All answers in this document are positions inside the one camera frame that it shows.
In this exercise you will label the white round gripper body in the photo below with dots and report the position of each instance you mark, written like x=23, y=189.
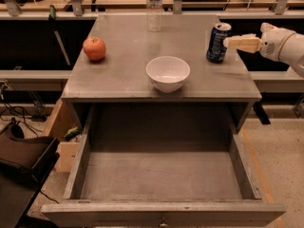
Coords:
x=272, y=45

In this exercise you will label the blue pepsi can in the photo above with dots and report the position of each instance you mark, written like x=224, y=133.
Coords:
x=217, y=50

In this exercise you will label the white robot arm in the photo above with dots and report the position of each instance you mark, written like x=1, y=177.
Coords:
x=292, y=54

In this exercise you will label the open grey top drawer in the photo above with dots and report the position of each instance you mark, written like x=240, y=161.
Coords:
x=163, y=166

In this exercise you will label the white ceramic bowl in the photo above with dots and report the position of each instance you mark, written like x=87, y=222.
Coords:
x=167, y=73

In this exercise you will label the clear plastic water bottle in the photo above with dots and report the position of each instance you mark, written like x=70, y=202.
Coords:
x=154, y=14

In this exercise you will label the grey metal cabinet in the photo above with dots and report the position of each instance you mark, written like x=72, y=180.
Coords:
x=130, y=46

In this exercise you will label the red apple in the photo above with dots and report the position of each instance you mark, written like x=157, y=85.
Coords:
x=94, y=48

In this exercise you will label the green object on box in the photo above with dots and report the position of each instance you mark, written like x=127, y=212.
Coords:
x=71, y=133

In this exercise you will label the wooden box on floor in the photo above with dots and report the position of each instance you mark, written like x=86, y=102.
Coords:
x=58, y=123

